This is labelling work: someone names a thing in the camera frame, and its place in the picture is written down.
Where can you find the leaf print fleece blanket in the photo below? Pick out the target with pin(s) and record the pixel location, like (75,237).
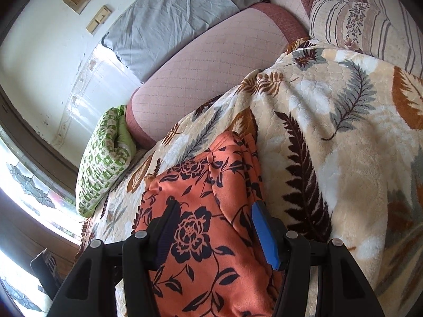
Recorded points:
(330,105)

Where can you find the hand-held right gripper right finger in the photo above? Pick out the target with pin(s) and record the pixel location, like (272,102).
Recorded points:
(266,234)

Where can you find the beige wall switch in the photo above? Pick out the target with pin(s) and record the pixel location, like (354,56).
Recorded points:
(99,19)

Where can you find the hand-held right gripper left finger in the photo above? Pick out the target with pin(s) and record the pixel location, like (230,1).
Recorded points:
(165,234)

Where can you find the dark object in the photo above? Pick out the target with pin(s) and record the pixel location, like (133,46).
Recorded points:
(46,270)

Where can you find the grey pillow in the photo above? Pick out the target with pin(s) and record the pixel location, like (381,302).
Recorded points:
(165,16)

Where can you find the green and white pillow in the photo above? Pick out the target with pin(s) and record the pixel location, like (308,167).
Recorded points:
(99,161)

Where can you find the orange floral cloth garment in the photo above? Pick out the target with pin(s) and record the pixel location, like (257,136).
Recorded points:
(198,185)

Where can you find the stained glass window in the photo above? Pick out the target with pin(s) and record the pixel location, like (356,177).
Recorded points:
(29,188)

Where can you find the pink brown headboard cushion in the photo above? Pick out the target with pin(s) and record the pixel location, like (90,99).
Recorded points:
(205,72)

